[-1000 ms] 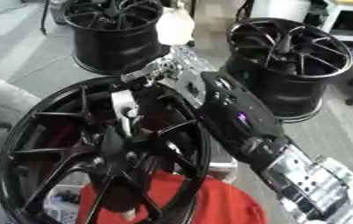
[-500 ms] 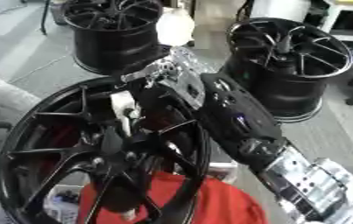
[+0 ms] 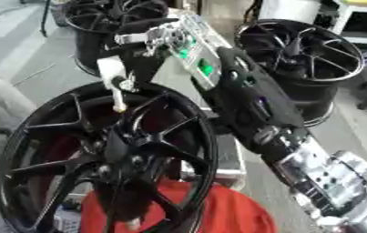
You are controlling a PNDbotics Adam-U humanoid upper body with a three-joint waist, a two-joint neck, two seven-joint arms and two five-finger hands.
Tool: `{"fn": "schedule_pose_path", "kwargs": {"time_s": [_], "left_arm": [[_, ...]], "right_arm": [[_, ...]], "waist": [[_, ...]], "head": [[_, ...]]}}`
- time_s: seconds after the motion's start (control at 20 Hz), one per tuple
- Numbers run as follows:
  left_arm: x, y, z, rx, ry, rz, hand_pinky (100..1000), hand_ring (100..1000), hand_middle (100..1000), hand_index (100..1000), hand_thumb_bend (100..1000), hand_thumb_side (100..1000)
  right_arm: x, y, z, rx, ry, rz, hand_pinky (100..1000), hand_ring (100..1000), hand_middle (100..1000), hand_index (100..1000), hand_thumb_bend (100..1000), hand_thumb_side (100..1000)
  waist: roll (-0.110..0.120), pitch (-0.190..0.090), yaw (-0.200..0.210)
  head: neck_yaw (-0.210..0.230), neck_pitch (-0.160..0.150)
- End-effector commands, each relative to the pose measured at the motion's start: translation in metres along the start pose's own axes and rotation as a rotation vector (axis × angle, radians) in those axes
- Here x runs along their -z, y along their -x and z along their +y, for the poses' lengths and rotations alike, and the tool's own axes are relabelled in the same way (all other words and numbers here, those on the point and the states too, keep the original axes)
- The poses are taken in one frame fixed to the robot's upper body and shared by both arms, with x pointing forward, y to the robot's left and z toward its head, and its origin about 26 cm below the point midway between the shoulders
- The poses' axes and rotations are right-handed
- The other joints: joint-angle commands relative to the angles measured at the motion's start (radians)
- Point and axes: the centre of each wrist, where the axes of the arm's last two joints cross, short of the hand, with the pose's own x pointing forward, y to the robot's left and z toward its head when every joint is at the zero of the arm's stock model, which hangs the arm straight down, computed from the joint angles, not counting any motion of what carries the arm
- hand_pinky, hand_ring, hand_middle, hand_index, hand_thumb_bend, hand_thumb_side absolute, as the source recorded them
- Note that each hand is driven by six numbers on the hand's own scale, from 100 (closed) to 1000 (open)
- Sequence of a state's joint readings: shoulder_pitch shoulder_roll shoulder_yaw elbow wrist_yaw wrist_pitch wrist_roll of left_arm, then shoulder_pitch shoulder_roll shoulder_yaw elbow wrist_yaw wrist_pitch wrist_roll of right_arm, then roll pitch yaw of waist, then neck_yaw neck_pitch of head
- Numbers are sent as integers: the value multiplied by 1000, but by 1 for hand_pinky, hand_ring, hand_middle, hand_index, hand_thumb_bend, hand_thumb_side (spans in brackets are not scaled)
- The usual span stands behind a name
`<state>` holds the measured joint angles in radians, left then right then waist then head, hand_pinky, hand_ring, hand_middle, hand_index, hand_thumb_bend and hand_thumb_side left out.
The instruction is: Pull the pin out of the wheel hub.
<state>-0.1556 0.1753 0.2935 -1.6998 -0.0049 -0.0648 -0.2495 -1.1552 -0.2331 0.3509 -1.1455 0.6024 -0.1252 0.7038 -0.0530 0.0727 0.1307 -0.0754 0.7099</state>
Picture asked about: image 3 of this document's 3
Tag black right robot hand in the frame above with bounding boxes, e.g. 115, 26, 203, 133
95, 17, 182, 94

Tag white pin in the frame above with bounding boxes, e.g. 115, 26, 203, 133
95, 56, 129, 114

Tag large black spoked wheel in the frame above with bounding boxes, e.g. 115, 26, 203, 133
0, 80, 220, 233

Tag black wheel with thin spokes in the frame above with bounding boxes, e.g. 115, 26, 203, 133
232, 18, 367, 127

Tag silver metal box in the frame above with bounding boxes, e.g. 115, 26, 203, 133
179, 107, 249, 191

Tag white curved tube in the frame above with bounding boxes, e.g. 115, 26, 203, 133
0, 72, 40, 122

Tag white shelf unit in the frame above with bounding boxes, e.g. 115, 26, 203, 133
315, 0, 367, 46

